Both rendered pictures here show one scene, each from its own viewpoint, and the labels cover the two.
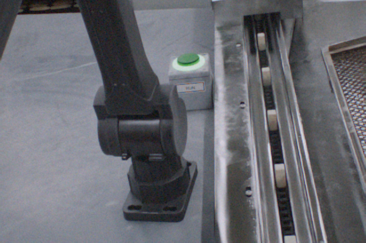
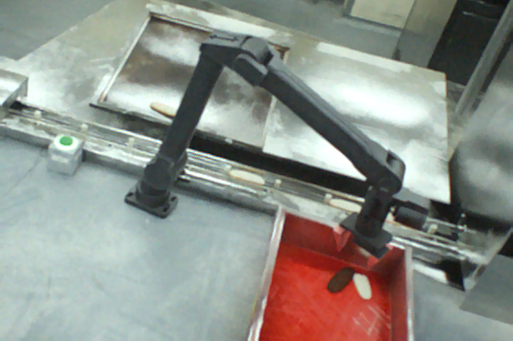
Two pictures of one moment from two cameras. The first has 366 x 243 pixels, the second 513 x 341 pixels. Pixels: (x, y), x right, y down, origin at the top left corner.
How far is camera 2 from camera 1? 151 cm
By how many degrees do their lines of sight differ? 72
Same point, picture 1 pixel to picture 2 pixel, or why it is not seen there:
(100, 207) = (148, 225)
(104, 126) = (171, 171)
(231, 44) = (33, 126)
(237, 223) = (208, 177)
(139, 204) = (163, 207)
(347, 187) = not seen: hidden behind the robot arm
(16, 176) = (91, 256)
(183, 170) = not seen: hidden behind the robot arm
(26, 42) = not seen: outside the picture
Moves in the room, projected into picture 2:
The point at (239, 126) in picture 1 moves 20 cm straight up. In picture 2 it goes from (132, 153) to (141, 92)
